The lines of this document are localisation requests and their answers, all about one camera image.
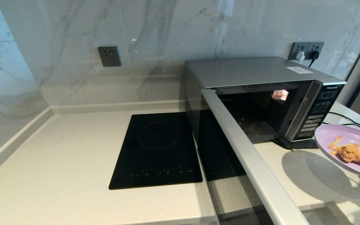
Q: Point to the dark glass microwave door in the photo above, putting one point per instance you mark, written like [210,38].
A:
[255,168]

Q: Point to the purple plate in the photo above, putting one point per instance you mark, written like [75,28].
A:
[352,136]

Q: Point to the fried chicken piece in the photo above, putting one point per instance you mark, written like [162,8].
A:
[353,153]

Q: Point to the black pad under microwave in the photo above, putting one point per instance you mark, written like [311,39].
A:
[302,144]

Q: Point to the white paper sheet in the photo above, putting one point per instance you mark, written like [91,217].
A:
[299,70]

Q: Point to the black induction cooktop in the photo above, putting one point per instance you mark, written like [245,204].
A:
[155,150]

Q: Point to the white power plug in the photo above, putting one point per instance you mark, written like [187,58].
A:
[300,57]

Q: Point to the black power plug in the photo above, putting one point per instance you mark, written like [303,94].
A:
[314,55]

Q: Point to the grey cabinet front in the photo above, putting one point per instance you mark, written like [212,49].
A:
[319,217]

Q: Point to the grey single wall socket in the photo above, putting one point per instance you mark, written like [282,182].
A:
[109,56]

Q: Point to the grey double wall socket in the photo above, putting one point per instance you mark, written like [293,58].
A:
[305,46]

